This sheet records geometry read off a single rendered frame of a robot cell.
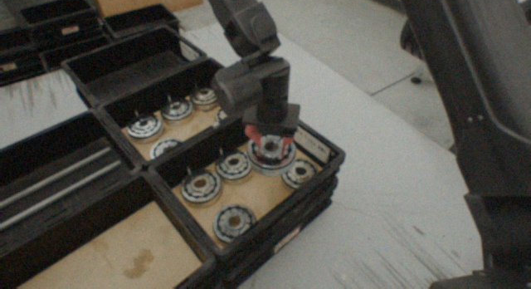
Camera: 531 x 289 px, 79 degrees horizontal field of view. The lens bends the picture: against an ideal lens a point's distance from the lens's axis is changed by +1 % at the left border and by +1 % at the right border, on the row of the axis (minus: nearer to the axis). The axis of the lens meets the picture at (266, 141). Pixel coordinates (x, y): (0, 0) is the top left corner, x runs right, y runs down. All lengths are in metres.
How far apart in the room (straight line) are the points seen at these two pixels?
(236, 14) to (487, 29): 0.36
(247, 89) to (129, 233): 0.50
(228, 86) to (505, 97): 0.35
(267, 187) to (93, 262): 0.44
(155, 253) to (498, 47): 0.73
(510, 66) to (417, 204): 0.86
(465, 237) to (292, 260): 0.49
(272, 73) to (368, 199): 0.63
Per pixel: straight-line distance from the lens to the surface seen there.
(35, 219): 0.99
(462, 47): 0.25
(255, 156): 0.66
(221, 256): 0.67
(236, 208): 0.79
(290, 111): 0.60
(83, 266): 0.86
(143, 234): 0.84
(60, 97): 1.56
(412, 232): 1.02
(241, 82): 0.49
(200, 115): 1.07
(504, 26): 0.26
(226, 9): 0.54
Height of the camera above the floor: 1.53
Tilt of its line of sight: 47 degrees down
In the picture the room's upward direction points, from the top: straight up
